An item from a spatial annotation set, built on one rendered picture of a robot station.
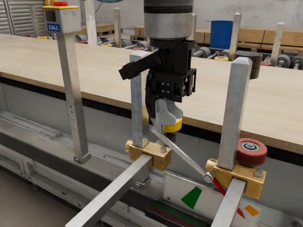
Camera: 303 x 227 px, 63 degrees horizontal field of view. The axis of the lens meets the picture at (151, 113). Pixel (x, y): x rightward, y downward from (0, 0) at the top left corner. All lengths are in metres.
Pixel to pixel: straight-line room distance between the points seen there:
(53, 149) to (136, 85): 0.53
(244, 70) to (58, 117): 1.00
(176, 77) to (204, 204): 0.38
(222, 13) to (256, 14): 0.94
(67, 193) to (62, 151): 0.66
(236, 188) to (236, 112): 0.17
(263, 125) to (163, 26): 0.47
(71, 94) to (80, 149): 0.21
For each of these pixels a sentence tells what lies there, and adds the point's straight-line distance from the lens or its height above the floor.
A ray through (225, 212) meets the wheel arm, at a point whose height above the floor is 0.86.
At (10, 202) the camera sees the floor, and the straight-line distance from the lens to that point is 2.00.
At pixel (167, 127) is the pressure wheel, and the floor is 0.89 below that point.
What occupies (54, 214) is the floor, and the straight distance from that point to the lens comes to 1.80.
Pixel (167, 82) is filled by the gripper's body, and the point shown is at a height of 1.10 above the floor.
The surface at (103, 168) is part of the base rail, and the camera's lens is 0.91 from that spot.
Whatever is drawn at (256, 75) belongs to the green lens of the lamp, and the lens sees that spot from 0.58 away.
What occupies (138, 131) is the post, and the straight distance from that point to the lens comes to 0.70.
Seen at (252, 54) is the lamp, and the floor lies 1.13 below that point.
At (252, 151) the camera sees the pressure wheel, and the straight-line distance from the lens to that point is 0.66.
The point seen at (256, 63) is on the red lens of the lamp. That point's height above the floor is 1.12.
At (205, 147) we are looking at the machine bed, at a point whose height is 0.77.
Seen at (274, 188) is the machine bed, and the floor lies 0.70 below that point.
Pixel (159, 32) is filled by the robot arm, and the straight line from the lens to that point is 0.46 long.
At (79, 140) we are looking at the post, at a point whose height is 0.79.
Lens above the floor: 1.25
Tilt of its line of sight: 25 degrees down
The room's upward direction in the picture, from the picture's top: straight up
